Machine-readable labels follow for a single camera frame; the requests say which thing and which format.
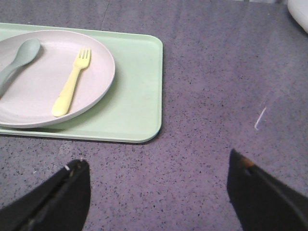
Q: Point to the mint green spoon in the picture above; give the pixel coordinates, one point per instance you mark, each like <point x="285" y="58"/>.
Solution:
<point x="25" y="54"/>

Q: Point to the light green tray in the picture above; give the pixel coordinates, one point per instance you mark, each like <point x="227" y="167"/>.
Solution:
<point x="131" y="111"/>

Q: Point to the beige round plate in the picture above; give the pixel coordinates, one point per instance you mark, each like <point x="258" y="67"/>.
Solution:
<point x="29" y="95"/>

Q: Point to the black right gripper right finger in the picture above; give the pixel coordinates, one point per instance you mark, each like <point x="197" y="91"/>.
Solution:
<point x="261" y="202"/>

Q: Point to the white object at corner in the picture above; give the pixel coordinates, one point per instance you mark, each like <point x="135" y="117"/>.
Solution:
<point x="299" y="11"/>

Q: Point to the yellow plastic fork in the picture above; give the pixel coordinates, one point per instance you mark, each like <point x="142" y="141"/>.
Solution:
<point x="62" y="104"/>

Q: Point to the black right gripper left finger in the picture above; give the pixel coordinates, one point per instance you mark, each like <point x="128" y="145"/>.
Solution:
<point x="61" y="203"/>

